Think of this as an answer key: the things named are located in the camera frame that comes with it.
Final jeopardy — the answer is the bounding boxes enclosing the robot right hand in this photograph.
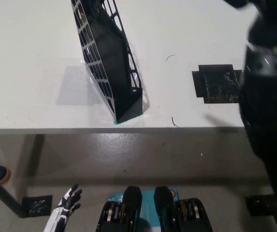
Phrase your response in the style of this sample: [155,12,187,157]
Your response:
[225,0,277,50]

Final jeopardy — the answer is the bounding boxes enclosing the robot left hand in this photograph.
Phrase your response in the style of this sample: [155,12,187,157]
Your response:
[56,183,83,218]

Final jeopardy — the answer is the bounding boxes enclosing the robot body black teal blocks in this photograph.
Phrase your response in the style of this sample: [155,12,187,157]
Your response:
[95,185,213,232]

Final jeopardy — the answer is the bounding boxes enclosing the black mesh file shelf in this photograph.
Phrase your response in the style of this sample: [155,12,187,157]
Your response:
[70,0,143,124]

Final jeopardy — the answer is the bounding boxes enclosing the black metal table leg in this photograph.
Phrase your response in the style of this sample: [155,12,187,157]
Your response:
[0,166,29,218]

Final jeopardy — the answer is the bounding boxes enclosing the black tape patch on table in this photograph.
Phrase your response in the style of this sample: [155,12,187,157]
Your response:
[192,64,243,104]

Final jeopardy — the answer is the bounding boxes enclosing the teal tape strip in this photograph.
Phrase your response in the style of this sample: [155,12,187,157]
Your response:
[112,116,139,125]

